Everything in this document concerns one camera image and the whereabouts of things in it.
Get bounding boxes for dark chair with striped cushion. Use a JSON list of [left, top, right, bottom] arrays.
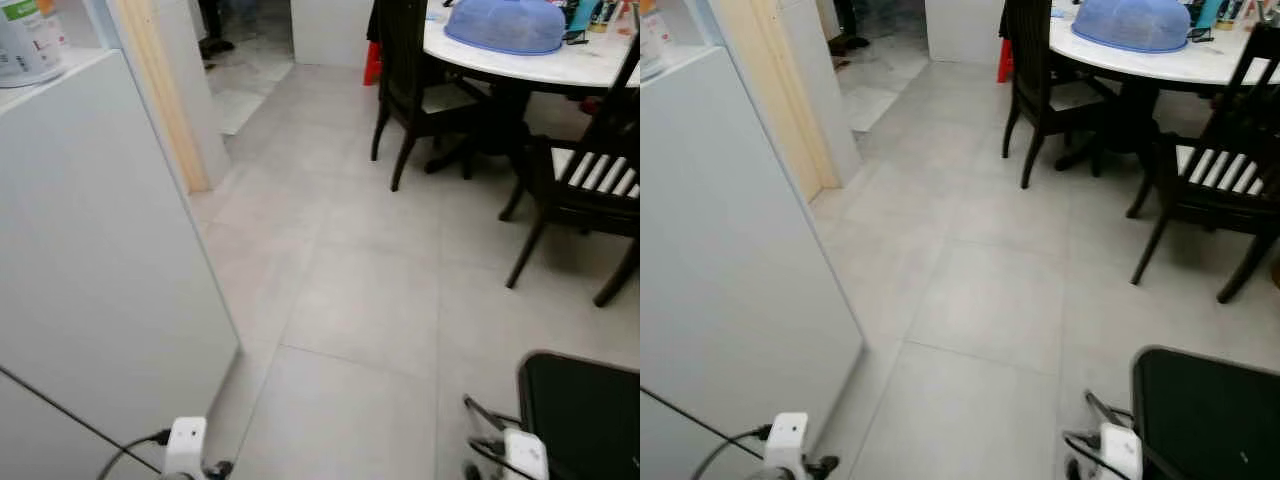
[[498, 35, 641, 309], [1127, 20, 1280, 305]]

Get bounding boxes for black white striped seat cushion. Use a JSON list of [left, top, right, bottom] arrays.
[[552, 147, 641, 199], [1175, 145, 1269, 197]]

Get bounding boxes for white cabinet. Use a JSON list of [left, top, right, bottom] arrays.
[[0, 45, 242, 480], [640, 45, 865, 480]]

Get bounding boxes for black rounded flat panel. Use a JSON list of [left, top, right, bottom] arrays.
[[516, 351, 641, 480], [1131, 345, 1280, 480]]

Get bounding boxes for white round dining table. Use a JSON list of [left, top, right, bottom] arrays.
[[1048, 0, 1280, 173], [423, 0, 641, 179]]

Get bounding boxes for blue mesh food cover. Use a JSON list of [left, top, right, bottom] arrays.
[[444, 0, 567, 56], [1070, 0, 1193, 54]]

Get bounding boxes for person's feet in dark shoes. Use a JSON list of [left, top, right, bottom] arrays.
[[196, 0, 237, 59], [826, 0, 871, 57]]

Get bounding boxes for dark wooden chair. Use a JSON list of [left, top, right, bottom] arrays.
[[1000, 0, 1126, 191], [367, 0, 501, 193]]

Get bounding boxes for light wooden door frame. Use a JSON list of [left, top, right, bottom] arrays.
[[712, 0, 843, 204], [108, 0, 214, 195]]

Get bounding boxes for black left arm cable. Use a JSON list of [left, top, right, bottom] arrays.
[[96, 429, 173, 480], [690, 425, 773, 480]]

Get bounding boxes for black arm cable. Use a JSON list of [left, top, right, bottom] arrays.
[[690, 425, 773, 480], [1062, 390, 1136, 480], [462, 394, 523, 480], [96, 429, 173, 480]]

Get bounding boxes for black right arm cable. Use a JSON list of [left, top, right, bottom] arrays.
[[462, 394, 523, 480], [1062, 390, 1136, 480]]

